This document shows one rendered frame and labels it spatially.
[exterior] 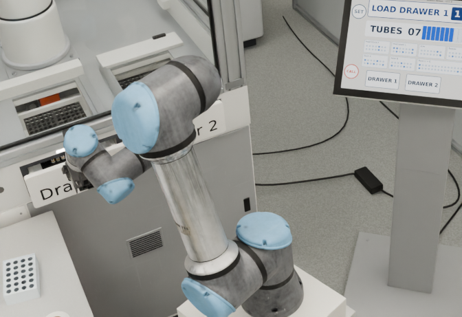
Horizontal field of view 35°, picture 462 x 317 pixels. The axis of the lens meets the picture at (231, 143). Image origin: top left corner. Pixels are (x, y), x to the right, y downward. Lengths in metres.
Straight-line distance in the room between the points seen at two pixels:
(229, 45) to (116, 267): 0.83
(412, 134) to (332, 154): 1.14
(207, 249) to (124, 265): 1.01
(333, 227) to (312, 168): 0.38
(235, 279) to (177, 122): 0.37
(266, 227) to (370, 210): 1.58
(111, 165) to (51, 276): 0.44
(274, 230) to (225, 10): 0.72
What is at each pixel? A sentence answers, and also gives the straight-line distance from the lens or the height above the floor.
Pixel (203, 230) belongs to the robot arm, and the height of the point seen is 1.17.
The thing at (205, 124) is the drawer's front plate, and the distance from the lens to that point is 2.18.
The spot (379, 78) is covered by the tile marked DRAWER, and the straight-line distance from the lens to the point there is 2.10.
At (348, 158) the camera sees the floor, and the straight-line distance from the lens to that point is 3.37.
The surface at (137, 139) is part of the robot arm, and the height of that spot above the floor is 1.39.
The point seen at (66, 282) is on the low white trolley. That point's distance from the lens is 1.97.
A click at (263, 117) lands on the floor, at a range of 3.62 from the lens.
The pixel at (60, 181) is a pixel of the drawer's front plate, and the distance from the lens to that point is 2.08.
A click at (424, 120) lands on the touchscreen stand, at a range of 2.26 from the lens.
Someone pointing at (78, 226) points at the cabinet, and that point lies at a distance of 2.28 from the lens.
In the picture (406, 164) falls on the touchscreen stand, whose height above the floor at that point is 0.64.
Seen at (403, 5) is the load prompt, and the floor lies 1.17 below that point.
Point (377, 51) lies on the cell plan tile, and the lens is 2.11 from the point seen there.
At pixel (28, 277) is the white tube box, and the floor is 0.80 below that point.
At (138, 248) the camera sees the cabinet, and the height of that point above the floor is 0.46.
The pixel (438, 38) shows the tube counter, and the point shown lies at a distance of 2.10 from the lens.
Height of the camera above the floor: 2.19
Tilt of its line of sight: 39 degrees down
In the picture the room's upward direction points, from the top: 7 degrees counter-clockwise
